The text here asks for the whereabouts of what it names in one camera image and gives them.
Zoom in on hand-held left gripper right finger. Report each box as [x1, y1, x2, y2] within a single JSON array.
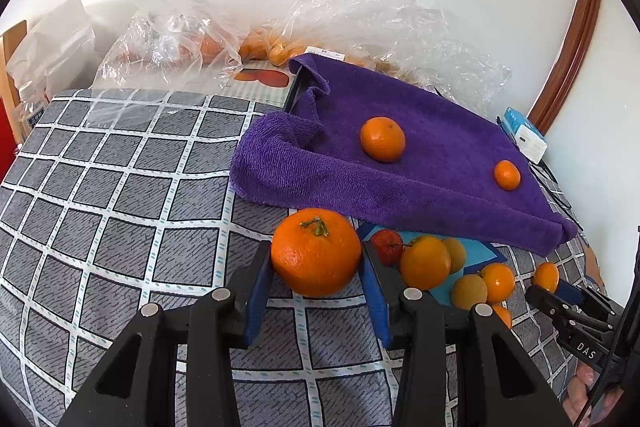
[[362, 239, 573, 427]]

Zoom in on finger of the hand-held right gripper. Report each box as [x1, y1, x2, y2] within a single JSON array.
[[557, 279, 623, 320], [525, 284, 627, 362]]

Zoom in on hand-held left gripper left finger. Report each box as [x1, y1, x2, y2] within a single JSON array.
[[57, 239, 273, 427]]

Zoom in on medium orange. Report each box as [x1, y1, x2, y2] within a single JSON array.
[[360, 116, 406, 163], [399, 235, 452, 291]]

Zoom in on large orange with stem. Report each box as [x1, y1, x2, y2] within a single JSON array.
[[270, 208, 362, 298]]

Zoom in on small yellow fruit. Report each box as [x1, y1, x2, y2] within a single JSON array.
[[451, 274, 488, 310], [442, 237, 468, 275]]

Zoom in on person's right hand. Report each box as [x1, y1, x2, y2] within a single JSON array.
[[561, 364, 626, 427]]

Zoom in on small red fruit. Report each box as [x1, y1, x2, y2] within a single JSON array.
[[370, 229, 404, 267]]

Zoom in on purple towel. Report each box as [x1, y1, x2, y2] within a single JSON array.
[[230, 53, 579, 256]]

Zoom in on white charger box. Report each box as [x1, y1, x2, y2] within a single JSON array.
[[515, 124, 549, 164]]

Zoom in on grey checked blanket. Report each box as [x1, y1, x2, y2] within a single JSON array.
[[0, 88, 608, 427]]

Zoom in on blue and white box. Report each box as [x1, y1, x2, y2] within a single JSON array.
[[501, 107, 527, 135]]

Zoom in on white box with red heart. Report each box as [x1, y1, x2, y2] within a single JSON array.
[[224, 59, 300, 106]]

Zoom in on pile of bagged oranges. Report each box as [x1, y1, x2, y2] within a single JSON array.
[[239, 29, 303, 66]]

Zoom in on large crinkled clear plastic bag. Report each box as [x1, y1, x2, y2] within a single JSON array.
[[240, 0, 514, 118]]

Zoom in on clear plastic bottle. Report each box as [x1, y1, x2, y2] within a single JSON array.
[[19, 84, 51, 140]]

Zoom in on red shopping bag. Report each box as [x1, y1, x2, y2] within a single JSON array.
[[0, 94, 22, 148]]

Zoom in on white plastic bag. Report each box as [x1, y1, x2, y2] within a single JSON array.
[[5, 0, 97, 104]]

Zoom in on brown cardboard box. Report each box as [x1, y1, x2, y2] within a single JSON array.
[[0, 19, 28, 108]]

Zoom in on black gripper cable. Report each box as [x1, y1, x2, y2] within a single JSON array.
[[572, 257, 640, 427]]

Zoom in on black cables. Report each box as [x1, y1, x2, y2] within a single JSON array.
[[527, 159, 583, 228]]

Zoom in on brown wooden door frame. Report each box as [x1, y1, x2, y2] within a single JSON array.
[[527, 0, 604, 134]]

